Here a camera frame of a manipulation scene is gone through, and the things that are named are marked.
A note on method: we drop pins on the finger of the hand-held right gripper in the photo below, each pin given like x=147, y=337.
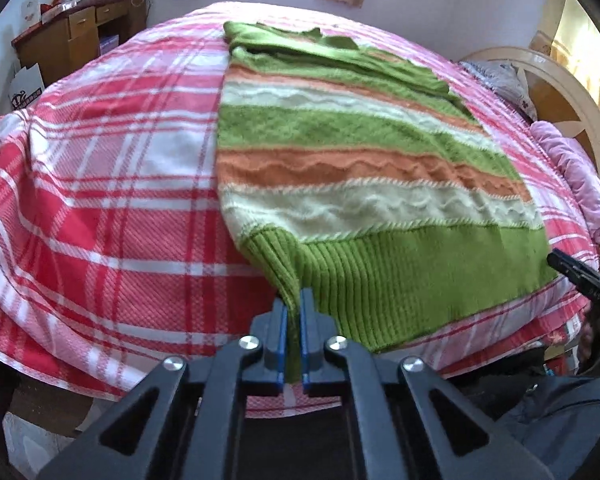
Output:
x=572, y=270

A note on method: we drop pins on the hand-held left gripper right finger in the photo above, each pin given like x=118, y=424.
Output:
x=304, y=345

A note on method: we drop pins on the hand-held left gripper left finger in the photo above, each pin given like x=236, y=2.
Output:
x=282, y=345

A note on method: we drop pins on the green striped knit sweater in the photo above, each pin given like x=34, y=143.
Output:
x=360, y=200

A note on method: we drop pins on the pink blanket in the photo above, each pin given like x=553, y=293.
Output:
x=575, y=170

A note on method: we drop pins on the dark grey backpack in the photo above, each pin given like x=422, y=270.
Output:
x=560, y=425

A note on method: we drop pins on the cream wooden headboard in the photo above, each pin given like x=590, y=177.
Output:
x=555, y=95

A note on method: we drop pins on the floral patterned pillow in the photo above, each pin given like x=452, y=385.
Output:
x=505, y=80

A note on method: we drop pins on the yellow curtain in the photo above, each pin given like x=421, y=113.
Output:
x=580, y=35

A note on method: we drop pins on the bed with red plaid sheet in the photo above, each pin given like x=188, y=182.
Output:
x=105, y=185

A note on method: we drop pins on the white paper bag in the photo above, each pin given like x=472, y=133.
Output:
x=26, y=87

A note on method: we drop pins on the brown wooden desk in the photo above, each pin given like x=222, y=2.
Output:
x=65, y=45

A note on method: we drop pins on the white printed box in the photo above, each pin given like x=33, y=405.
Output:
x=31, y=12

